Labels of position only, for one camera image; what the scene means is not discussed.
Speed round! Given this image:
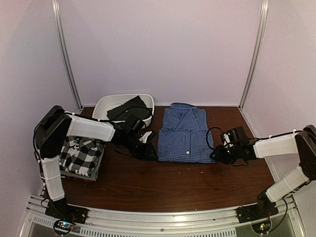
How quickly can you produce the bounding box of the right aluminium frame post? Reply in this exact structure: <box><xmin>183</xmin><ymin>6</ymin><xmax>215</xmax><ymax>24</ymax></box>
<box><xmin>238</xmin><ymin>0</ymin><xmax>269</xmax><ymax>110</ymax></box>

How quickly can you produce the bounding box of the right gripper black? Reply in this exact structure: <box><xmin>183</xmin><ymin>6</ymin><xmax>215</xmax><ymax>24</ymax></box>
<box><xmin>210</xmin><ymin>144</ymin><xmax>240</xmax><ymax>164</ymax></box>

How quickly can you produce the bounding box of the black white plaid folded shirt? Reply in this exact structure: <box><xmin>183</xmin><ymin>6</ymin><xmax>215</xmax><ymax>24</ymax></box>
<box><xmin>59</xmin><ymin>136</ymin><xmax>106</xmax><ymax>178</ymax></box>

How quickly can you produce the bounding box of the white plastic tub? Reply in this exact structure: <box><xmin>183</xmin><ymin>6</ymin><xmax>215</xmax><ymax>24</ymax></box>
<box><xmin>92</xmin><ymin>94</ymin><xmax>155</xmax><ymax>127</ymax></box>

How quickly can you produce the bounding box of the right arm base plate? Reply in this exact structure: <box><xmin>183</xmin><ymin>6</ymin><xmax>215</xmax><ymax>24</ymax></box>
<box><xmin>235</xmin><ymin>204</ymin><xmax>278</xmax><ymax>223</ymax></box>

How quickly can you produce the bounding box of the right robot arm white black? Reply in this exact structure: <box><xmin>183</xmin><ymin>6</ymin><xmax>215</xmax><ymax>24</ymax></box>
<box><xmin>210</xmin><ymin>125</ymin><xmax>316</xmax><ymax>218</ymax></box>

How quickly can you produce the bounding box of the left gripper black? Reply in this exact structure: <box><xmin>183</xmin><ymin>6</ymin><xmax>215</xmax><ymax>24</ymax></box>
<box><xmin>123</xmin><ymin>134</ymin><xmax>158</xmax><ymax>161</ymax></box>

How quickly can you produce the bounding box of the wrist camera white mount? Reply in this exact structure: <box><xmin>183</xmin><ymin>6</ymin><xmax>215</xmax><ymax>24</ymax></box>
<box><xmin>139</xmin><ymin>130</ymin><xmax>156</xmax><ymax>144</ymax></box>
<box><xmin>221</xmin><ymin>133</ymin><xmax>233</xmax><ymax>148</ymax></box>

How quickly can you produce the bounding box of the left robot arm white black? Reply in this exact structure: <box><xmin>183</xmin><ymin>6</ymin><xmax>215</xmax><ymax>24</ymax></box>
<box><xmin>33</xmin><ymin>106</ymin><xmax>158</xmax><ymax>219</ymax></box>

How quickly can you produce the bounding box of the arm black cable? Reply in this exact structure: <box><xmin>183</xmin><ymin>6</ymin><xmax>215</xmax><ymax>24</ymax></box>
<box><xmin>205</xmin><ymin>126</ymin><xmax>249</xmax><ymax>166</ymax></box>
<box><xmin>33</xmin><ymin>106</ymin><xmax>153</xmax><ymax>154</ymax></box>

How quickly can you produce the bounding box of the aluminium frame post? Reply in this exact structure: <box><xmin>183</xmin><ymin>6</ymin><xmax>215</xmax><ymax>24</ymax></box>
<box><xmin>51</xmin><ymin>0</ymin><xmax>83</xmax><ymax>111</ymax></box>
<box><xmin>238</xmin><ymin>0</ymin><xmax>269</xmax><ymax>110</ymax></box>

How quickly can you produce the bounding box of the blue checked long sleeve shirt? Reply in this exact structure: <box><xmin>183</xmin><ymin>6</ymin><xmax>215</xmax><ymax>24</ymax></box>
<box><xmin>157</xmin><ymin>103</ymin><xmax>215</xmax><ymax>164</ymax></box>

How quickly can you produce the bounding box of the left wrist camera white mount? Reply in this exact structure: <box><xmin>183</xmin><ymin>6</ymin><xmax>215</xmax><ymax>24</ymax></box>
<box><xmin>139</xmin><ymin>130</ymin><xmax>156</xmax><ymax>144</ymax></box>

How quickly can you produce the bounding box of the black patterned shirt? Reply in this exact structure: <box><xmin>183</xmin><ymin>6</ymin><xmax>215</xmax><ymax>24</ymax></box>
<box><xmin>107</xmin><ymin>95</ymin><xmax>152</xmax><ymax>121</ymax></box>

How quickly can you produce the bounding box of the left aluminium frame post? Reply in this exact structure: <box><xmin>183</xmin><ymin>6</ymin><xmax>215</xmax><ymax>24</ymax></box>
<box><xmin>51</xmin><ymin>0</ymin><xmax>83</xmax><ymax>111</ymax></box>

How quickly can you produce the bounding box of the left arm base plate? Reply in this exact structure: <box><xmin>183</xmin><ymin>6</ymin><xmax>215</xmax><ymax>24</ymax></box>
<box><xmin>45</xmin><ymin>203</ymin><xmax>88</xmax><ymax>224</ymax></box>

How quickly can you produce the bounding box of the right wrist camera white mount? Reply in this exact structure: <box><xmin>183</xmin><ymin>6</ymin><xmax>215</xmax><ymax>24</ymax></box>
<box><xmin>221</xmin><ymin>133</ymin><xmax>233</xmax><ymax>148</ymax></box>

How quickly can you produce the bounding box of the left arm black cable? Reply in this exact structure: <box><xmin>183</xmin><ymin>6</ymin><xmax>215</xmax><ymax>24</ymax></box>
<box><xmin>33</xmin><ymin>106</ymin><xmax>153</xmax><ymax>154</ymax></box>

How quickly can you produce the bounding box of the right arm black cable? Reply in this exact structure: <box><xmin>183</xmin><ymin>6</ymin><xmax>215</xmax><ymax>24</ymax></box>
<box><xmin>205</xmin><ymin>126</ymin><xmax>249</xmax><ymax>166</ymax></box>

